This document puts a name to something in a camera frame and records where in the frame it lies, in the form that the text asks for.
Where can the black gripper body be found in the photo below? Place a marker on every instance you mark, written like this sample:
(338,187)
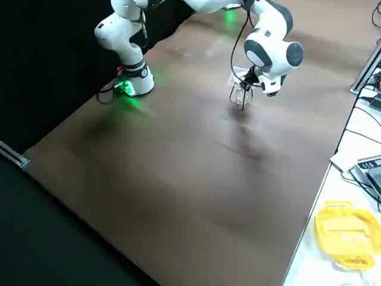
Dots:
(253,76)

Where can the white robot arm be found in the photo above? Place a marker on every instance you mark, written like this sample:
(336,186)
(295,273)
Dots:
(268,35)

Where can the clear glass alcohol lamp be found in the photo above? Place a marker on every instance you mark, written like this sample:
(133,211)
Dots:
(238,98)

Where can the black electronic device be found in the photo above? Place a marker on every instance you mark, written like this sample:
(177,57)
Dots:
(370,171)

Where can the yellow plastic container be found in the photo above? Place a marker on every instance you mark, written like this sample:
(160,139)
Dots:
(345,232)

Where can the aluminium corner profile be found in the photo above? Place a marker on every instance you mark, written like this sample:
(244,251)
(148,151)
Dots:
(13,155)

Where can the upright aluminium frame post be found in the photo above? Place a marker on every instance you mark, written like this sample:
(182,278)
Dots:
(367,67)

